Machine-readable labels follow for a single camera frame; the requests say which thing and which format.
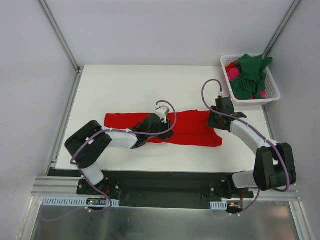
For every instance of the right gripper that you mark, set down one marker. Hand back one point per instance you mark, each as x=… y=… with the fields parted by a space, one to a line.
x=213 y=120

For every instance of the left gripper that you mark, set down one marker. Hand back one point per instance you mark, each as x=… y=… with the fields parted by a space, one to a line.
x=169 y=127

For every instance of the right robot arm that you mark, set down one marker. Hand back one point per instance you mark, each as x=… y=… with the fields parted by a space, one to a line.
x=274 y=167

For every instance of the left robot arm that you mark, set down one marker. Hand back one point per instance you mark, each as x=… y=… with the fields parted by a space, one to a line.
x=88 y=143

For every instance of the pink garment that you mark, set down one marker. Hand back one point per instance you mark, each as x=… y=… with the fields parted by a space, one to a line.
x=233 y=71

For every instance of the green t-shirt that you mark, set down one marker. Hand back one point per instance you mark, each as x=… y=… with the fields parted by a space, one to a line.
x=250 y=82

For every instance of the white plastic basket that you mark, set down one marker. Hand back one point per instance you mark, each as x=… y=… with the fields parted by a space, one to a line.
x=271 y=90

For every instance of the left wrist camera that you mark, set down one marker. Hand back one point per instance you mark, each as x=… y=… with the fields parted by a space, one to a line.
x=162 y=111

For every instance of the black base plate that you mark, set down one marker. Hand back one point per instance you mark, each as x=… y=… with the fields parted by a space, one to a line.
x=180 y=190

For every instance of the right white cable duct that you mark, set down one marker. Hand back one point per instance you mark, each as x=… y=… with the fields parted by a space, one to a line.
x=219 y=205

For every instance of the white cable duct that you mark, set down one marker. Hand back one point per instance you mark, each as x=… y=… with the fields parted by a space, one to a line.
x=219 y=205
x=79 y=202

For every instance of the left white cable duct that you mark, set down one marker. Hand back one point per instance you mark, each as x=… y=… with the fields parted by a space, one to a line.
x=79 y=202

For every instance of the right aluminium frame post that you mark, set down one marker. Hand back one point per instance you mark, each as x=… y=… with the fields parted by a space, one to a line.
x=293 y=7

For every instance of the aluminium frame post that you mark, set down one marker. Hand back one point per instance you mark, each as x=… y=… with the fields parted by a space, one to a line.
x=59 y=34
x=293 y=7

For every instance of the left aluminium frame post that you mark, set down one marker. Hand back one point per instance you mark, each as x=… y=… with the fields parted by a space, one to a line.
x=59 y=34

